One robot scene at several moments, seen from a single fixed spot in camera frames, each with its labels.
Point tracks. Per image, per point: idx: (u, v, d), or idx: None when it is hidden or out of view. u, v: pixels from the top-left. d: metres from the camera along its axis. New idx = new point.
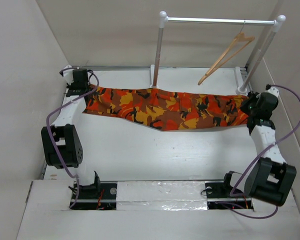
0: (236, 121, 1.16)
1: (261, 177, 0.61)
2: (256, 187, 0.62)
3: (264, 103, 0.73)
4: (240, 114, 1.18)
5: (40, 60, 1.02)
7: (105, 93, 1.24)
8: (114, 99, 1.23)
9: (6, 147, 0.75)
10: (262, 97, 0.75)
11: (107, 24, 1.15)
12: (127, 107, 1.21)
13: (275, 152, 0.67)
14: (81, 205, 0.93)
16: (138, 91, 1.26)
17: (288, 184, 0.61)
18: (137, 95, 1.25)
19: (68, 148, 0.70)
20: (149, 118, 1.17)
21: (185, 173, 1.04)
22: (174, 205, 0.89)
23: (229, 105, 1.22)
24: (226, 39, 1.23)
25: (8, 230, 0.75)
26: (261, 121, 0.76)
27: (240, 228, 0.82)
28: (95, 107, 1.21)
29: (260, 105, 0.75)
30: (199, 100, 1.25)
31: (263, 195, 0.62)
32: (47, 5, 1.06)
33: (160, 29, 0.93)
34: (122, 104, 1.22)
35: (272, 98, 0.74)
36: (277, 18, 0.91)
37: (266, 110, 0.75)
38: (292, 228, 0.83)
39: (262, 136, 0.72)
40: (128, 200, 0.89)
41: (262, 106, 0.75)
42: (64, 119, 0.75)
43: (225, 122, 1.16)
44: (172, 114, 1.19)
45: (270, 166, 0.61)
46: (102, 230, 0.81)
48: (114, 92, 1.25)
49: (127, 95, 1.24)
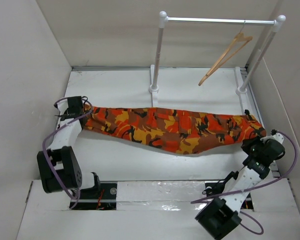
0: (241, 136, 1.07)
1: (208, 210, 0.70)
2: (201, 217, 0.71)
3: (268, 148, 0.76)
4: (245, 129, 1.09)
5: (39, 60, 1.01)
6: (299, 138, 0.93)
7: (99, 112, 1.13)
8: (108, 118, 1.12)
9: (6, 146, 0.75)
10: (268, 141, 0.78)
11: (107, 24, 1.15)
12: (123, 124, 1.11)
13: (236, 198, 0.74)
14: (80, 205, 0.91)
16: (134, 109, 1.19)
17: (229, 230, 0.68)
18: (133, 114, 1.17)
19: (66, 171, 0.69)
20: (147, 137, 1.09)
21: (185, 174, 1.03)
22: (175, 205, 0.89)
23: (231, 123, 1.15)
24: (227, 39, 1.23)
25: (8, 230, 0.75)
26: (257, 164, 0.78)
27: (239, 228, 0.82)
28: (88, 123, 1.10)
29: (264, 149, 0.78)
30: (198, 120, 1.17)
31: (205, 225, 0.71)
32: (46, 4, 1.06)
33: (161, 28, 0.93)
34: (118, 122, 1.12)
35: (277, 147, 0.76)
36: (277, 18, 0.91)
37: (268, 155, 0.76)
38: (292, 227, 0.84)
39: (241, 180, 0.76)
40: (128, 200, 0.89)
41: (264, 151, 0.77)
42: (60, 141, 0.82)
43: (230, 136, 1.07)
44: (173, 135, 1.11)
45: (219, 205, 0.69)
46: (103, 229, 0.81)
48: (109, 112, 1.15)
49: (123, 114, 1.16)
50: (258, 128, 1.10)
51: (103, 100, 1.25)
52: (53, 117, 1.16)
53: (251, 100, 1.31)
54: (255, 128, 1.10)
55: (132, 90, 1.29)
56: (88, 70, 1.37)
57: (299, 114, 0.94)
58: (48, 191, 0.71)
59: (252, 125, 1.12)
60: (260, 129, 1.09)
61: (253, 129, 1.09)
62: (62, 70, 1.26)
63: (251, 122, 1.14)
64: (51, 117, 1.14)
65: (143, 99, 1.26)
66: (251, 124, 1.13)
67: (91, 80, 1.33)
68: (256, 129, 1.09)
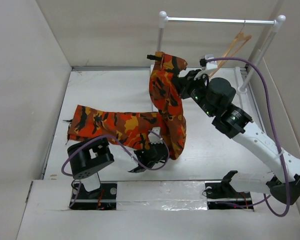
0: (174, 93, 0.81)
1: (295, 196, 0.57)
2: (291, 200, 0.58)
3: (225, 99, 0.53)
4: (167, 82, 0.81)
5: (39, 60, 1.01)
6: None
7: (108, 118, 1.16)
8: (118, 125, 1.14)
9: (7, 147, 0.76)
10: (217, 93, 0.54)
11: (106, 24, 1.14)
12: (134, 134, 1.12)
13: (290, 160, 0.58)
14: (81, 205, 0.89)
16: (143, 114, 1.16)
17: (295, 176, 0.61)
18: (142, 118, 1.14)
19: (88, 163, 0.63)
20: None
21: (185, 174, 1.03)
22: (175, 205, 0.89)
23: (157, 86, 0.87)
24: (227, 39, 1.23)
25: (8, 231, 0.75)
26: (233, 117, 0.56)
27: (238, 228, 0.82)
28: (98, 134, 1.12)
29: (222, 101, 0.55)
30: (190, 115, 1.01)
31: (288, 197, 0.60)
32: (47, 5, 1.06)
33: (160, 28, 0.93)
34: (128, 131, 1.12)
35: (228, 89, 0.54)
36: (277, 18, 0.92)
37: (227, 102, 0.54)
38: (292, 227, 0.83)
39: (265, 150, 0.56)
40: (128, 200, 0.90)
41: (223, 103, 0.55)
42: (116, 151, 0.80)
43: (172, 107, 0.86)
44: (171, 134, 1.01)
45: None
46: (104, 229, 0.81)
48: (118, 117, 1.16)
49: (131, 120, 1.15)
50: (173, 68, 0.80)
51: (103, 100, 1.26)
52: (53, 117, 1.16)
53: (251, 100, 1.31)
54: (171, 70, 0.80)
55: (132, 90, 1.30)
56: (88, 70, 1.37)
57: (299, 114, 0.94)
58: (70, 151, 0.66)
59: (166, 68, 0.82)
60: (174, 67, 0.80)
61: (173, 75, 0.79)
62: (62, 70, 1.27)
63: (163, 66, 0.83)
64: (51, 117, 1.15)
65: (143, 99, 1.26)
66: (165, 67, 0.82)
67: (91, 79, 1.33)
68: (173, 70, 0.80)
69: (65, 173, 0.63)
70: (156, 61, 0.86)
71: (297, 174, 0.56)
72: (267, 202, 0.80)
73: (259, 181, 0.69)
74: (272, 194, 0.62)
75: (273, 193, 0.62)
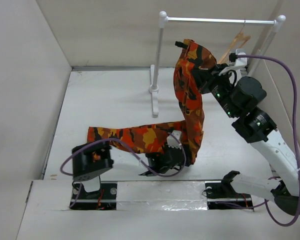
0: (191, 84, 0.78)
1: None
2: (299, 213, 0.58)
3: (253, 103, 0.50)
4: (187, 72, 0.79)
5: (39, 60, 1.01)
6: None
7: (123, 135, 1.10)
8: (136, 141, 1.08)
9: (7, 147, 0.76)
10: (247, 95, 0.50)
11: (106, 23, 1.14)
12: (155, 148, 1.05)
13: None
14: (81, 205, 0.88)
16: (159, 125, 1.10)
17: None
18: (159, 129, 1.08)
19: (87, 166, 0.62)
20: None
21: (185, 174, 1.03)
22: (175, 205, 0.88)
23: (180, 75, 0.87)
24: (227, 39, 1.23)
25: (8, 231, 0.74)
26: (257, 122, 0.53)
27: (238, 228, 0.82)
28: None
29: (248, 104, 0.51)
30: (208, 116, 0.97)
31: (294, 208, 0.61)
32: (47, 5, 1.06)
33: (161, 28, 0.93)
34: (148, 145, 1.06)
35: (257, 91, 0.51)
36: (277, 18, 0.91)
37: (252, 106, 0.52)
38: (292, 227, 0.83)
39: (285, 162, 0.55)
40: (128, 199, 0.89)
41: (250, 105, 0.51)
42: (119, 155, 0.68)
43: (191, 100, 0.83)
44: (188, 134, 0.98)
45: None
46: (104, 229, 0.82)
48: (134, 132, 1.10)
49: (149, 133, 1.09)
50: (196, 58, 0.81)
51: (103, 100, 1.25)
52: (53, 117, 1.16)
53: None
54: (193, 60, 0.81)
55: (132, 90, 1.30)
56: (88, 70, 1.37)
57: None
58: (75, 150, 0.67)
59: (189, 57, 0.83)
60: (198, 58, 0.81)
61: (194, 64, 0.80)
62: (62, 70, 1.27)
63: (187, 56, 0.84)
64: (51, 118, 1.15)
65: (144, 99, 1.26)
66: (188, 56, 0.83)
67: (91, 79, 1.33)
68: (196, 60, 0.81)
69: (65, 172, 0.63)
70: (183, 50, 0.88)
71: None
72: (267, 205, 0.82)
73: (263, 187, 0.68)
74: (277, 202, 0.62)
75: (278, 201, 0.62)
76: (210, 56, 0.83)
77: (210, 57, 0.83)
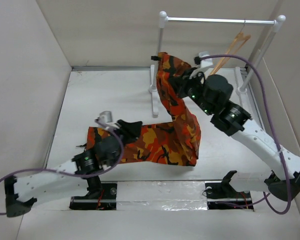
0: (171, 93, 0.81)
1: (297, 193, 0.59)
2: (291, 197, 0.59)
3: (223, 97, 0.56)
4: (165, 83, 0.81)
5: (39, 60, 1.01)
6: None
7: None
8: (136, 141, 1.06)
9: (7, 147, 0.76)
10: (214, 91, 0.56)
11: (106, 24, 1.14)
12: (155, 148, 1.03)
13: (289, 158, 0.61)
14: (81, 205, 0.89)
16: (159, 124, 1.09)
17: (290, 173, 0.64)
18: (159, 129, 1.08)
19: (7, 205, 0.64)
20: (183, 156, 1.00)
21: (185, 174, 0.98)
22: (175, 205, 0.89)
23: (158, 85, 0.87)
24: (227, 40, 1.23)
25: (8, 231, 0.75)
26: (232, 115, 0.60)
27: (238, 228, 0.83)
28: None
29: (219, 98, 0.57)
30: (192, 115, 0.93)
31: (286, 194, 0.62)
32: (47, 5, 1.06)
33: (161, 28, 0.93)
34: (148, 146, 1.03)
35: (225, 85, 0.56)
36: (277, 18, 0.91)
37: (222, 100, 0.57)
38: (292, 228, 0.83)
39: (265, 148, 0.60)
40: (128, 200, 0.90)
41: (220, 100, 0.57)
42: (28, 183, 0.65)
43: (173, 106, 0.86)
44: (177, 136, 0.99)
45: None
46: (104, 229, 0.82)
48: None
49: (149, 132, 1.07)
50: (169, 67, 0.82)
51: (103, 100, 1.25)
52: (53, 117, 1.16)
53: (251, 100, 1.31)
54: (167, 70, 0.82)
55: (132, 89, 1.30)
56: (88, 70, 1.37)
57: None
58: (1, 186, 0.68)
59: (164, 68, 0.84)
60: (172, 66, 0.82)
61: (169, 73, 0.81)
62: (62, 70, 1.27)
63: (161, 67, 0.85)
64: (51, 118, 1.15)
65: (143, 99, 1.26)
66: (162, 67, 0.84)
67: (91, 79, 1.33)
68: (171, 69, 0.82)
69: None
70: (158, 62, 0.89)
71: (295, 172, 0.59)
72: (267, 201, 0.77)
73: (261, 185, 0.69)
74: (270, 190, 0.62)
75: (271, 189, 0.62)
76: (183, 63, 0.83)
77: (183, 63, 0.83)
